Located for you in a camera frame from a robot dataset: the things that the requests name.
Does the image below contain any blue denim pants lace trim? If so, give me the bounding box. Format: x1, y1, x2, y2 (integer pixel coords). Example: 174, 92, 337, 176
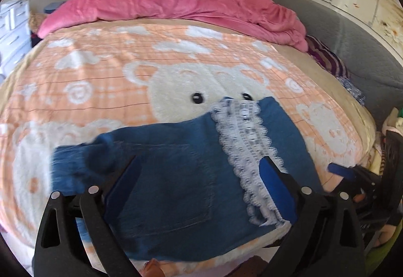
50, 97, 322, 262

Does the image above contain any person's right hand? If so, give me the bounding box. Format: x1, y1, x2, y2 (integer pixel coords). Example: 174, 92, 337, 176
352, 189, 402, 255

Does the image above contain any person's left hand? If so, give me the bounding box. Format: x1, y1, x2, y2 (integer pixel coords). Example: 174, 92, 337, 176
140, 259, 165, 277

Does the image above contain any beige bed sheet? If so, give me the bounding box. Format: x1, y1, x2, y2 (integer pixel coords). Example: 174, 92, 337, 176
0, 17, 377, 171

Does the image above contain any grey padded headboard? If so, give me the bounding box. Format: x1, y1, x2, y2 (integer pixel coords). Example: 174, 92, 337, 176
273, 0, 402, 128

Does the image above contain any purple striped pillow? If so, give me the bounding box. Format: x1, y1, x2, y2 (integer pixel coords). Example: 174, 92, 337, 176
305, 34, 367, 106

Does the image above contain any orange bear pattern blanket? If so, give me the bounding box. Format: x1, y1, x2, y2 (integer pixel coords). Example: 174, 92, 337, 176
0, 22, 366, 276

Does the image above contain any pink duvet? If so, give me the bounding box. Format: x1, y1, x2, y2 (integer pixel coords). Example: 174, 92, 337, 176
38, 0, 308, 52

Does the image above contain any white drawer chest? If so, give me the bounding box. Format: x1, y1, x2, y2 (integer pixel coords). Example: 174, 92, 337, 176
0, 0, 31, 80

